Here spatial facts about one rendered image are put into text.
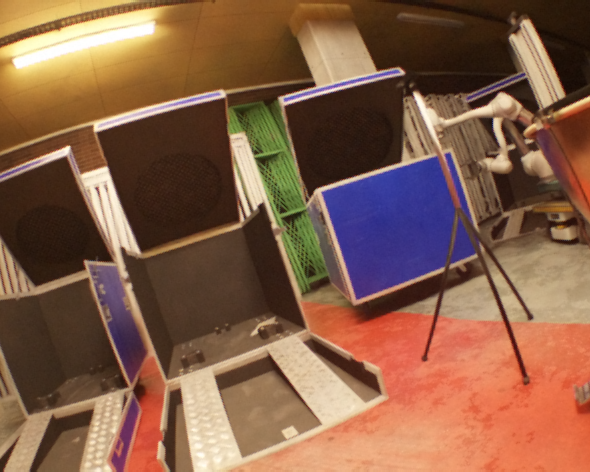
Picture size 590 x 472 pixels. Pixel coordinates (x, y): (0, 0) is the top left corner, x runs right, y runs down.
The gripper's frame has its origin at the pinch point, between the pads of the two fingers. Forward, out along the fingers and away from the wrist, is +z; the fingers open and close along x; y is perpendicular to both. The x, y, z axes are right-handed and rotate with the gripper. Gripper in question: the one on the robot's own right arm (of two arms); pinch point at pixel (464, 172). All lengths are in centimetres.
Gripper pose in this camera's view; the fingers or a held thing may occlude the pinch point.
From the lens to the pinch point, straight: 285.8
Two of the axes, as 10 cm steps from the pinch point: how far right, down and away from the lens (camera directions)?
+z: -9.1, 3.0, -2.7
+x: 3.1, 9.5, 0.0
